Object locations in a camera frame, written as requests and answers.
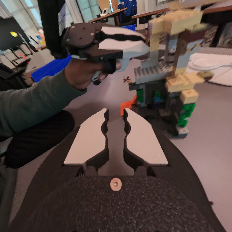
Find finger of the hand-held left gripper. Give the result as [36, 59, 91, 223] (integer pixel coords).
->
[100, 26, 147, 42]
[98, 39, 150, 59]

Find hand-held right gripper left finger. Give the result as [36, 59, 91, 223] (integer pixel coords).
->
[63, 108, 109, 171]

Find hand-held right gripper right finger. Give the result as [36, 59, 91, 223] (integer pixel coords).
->
[123, 108, 169, 175]

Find toy brick tower model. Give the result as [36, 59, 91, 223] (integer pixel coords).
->
[128, 4, 214, 139]

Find person's left forearm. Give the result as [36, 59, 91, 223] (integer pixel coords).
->
[0, 69, 87, 137]

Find grey desk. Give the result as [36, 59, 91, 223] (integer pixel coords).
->
[9, 47, 232, 230]

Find person's left hand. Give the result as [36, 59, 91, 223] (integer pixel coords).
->
[64, 58, 122, 90]

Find wooden office table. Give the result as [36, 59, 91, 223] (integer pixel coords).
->
[131, 4, 232, 47]
[88, 8, 127, 26]

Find blue striped jacket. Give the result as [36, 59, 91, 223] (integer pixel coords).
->
[118, 0, 137, 24]

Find orange toy brick plate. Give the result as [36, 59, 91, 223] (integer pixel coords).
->
[120, 94, 137, 116]

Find black display screen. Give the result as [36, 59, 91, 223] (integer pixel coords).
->
[0, 16, 30, 51]

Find glass window wall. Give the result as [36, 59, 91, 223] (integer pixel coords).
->
[0, 0, 102, 24]

